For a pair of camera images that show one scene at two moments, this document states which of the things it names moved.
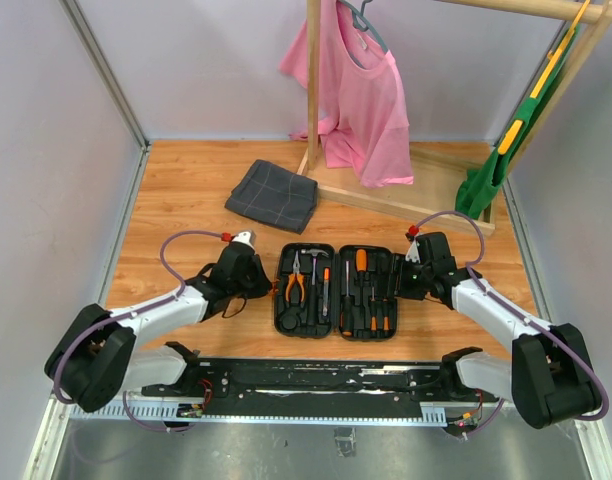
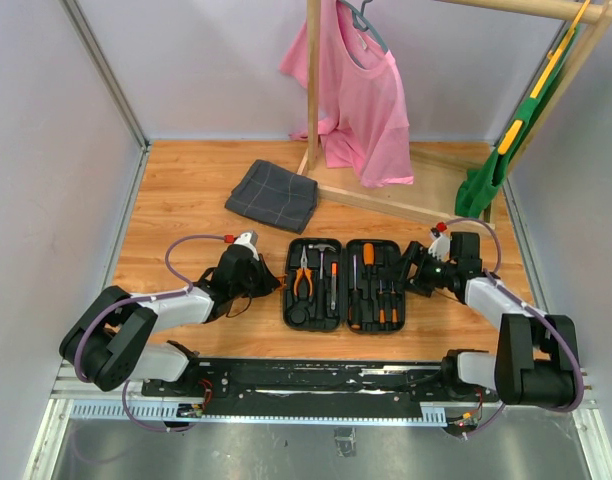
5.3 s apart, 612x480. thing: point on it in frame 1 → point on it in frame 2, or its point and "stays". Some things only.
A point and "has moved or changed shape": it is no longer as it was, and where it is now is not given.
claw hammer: [313, 294] has moved or changed shape
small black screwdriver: [385, 319] → [394, 309]
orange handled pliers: [292, 278] → [299, 271]
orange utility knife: [325, 300] → [334, 274]
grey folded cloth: [273, 194] stays
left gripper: [263, 282] stays
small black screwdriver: [373, 313] → [381, 303]
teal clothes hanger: [361, 22] stays
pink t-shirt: [364, 118] stays
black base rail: [255, 385] stays
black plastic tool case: [352, 291] has moved or changed shape
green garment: [480, 185] stays
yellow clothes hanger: [553, 56] stays
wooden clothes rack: [437, 166] stays
